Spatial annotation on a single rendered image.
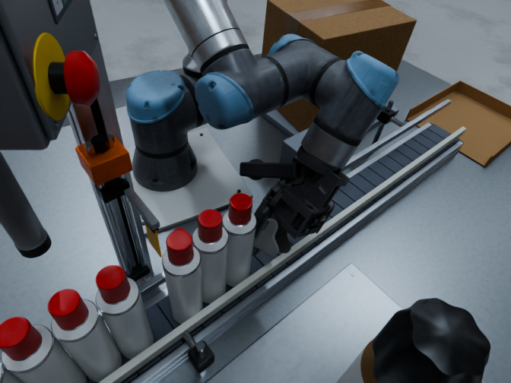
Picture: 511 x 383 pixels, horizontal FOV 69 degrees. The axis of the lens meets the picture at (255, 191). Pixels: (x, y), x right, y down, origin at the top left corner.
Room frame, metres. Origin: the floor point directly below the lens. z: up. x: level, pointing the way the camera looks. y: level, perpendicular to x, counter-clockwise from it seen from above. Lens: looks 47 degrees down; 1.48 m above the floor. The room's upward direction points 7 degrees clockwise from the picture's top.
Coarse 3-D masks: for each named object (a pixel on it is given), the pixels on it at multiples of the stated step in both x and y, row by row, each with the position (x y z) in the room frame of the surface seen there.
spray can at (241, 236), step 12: (240, 204) 0.33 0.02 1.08; (228, 216) 0.34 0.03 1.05; (240, 216) 0.33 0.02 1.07; (252, 216) 0.35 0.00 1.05; (228, 228) 0.32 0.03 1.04; (240, 228) 0.32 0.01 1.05; (252, 228) 0.33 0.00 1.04; (228, 240) 0.32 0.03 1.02; (240, 240) 0.32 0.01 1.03; (252, 240) 0.33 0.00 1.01; (228, 252) 0.32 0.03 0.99; (240, 252) 0.32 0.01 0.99; (228, 264) 0.32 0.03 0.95; (240, 264) 0.32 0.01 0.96; (228, 276) 0.32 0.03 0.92; (240, 276) 0.32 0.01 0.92
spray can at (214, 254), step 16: (208, 224) 0.29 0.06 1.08; (192, 240) 0.30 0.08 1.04; (208, 240) 0.29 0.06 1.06; (224, 240) 0.30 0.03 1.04; (208, 256) 0.28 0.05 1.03; (224, 256) 0.29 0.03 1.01; (208, 272) 0.28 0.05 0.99; (224, 272) 0.30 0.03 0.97; (208, 288) 0.28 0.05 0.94; (224, 288) 0.30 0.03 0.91; (208, 304) 0.28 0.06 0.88
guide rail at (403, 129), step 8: (440, 104) 0.86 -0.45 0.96; (448, 104) 0.88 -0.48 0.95; (424, 112) 0.82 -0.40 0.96; (432, 112) 0.82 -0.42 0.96; (416, 120) 0.78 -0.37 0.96; (400, 128) 0.74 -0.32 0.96; (408, 128) 0.75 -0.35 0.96; (392, 136) 0.70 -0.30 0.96; (376, 144) 0.66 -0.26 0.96; (384, 144) 0.68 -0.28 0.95; (360, 152) 0.63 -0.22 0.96; (368, 152) 0.64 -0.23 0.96; (352, 160) 0.60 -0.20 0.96; (344, 168) 0.58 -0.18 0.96; (160, 272) 0.28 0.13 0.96; (152, 280) 0.27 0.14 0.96; (160, 280) 0.27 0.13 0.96; (144, 288) 0.26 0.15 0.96; (152, 288) 0.26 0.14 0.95
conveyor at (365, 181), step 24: (408, 144) 0.79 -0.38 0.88; (432, 144) 0.80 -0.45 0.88; (384, 168) 0.68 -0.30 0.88; (336, 192) 0.58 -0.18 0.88; (360, 192) 0.59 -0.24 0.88; (384, 192) 0.60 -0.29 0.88; (264, 264) 0.37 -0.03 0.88; (288, 264) 0.38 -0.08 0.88; (168, 312) 0.26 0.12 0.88; (192, 336) 0.23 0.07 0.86
